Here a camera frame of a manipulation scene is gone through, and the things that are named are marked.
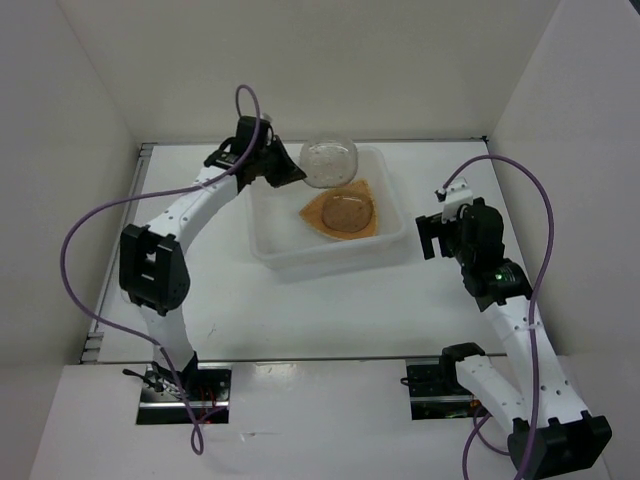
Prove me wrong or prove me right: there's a smoky glass plate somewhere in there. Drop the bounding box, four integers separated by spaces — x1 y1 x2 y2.
298 133 359 189
321 192 374 233

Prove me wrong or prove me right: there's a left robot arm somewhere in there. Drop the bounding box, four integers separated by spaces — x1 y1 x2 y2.
119 116 306 400

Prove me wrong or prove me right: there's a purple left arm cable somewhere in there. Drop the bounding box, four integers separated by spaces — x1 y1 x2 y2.
60 85 263 456

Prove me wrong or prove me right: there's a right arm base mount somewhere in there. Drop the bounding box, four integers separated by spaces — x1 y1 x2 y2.
400 357 480 421

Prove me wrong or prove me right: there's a translucent white plastic bin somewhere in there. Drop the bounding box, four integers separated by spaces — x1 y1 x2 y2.
247 144 408 270

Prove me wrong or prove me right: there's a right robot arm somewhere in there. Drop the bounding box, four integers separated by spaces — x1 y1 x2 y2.
416 199 612 479

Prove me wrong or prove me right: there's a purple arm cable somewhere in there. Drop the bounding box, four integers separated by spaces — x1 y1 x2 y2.
60 85 263 456
461 155 556 480

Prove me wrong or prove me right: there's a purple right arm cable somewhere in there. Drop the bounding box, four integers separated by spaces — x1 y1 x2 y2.
461 155 556 480

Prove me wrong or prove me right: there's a woven bamboo fan tray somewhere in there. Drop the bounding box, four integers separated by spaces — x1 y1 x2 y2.
299 179 378 241

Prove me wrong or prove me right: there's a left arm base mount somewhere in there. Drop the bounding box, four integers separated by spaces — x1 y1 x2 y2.
123 362 234 426

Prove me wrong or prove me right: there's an aluminium table edge rail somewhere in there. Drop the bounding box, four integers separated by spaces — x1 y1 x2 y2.
79 142 155 365

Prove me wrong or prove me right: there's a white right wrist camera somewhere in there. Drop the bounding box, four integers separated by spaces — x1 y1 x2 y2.
435 178 473 224

